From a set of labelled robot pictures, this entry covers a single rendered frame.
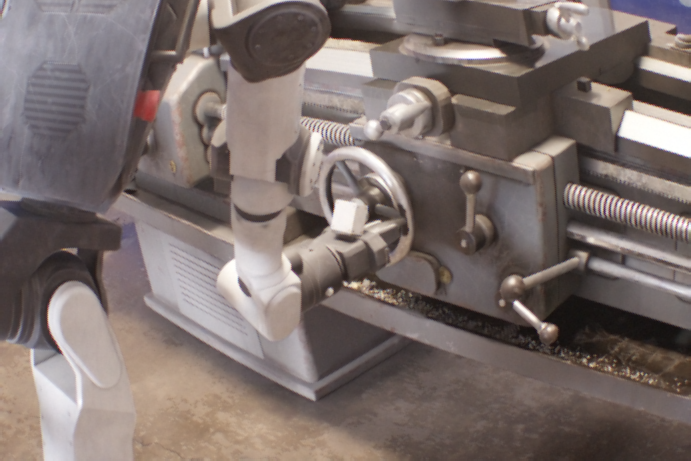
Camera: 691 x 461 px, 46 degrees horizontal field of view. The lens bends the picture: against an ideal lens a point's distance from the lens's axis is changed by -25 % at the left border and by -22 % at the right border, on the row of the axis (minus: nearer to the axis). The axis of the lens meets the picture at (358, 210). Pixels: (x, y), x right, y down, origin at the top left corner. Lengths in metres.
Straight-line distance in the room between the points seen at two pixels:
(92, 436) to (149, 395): 1.42
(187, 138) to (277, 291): 0.94
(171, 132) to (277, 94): 1.15
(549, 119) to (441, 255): 0.32
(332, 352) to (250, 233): 1.17
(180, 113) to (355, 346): 0.73
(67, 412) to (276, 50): 0.51
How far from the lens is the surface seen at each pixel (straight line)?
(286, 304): 1.36
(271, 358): 2.49
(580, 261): 1.57
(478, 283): 1.65
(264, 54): 1.00
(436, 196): 1.63
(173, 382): 2.56
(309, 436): 2.26
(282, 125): 1.13
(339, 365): 2.44
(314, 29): 0.99
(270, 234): 1.27
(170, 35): 0.98
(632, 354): 1.68
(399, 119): 1.40
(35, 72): 0.90
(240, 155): 1.16
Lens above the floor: 1.38
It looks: 25 degrees down
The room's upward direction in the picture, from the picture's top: 9 degrees counter-clockwise
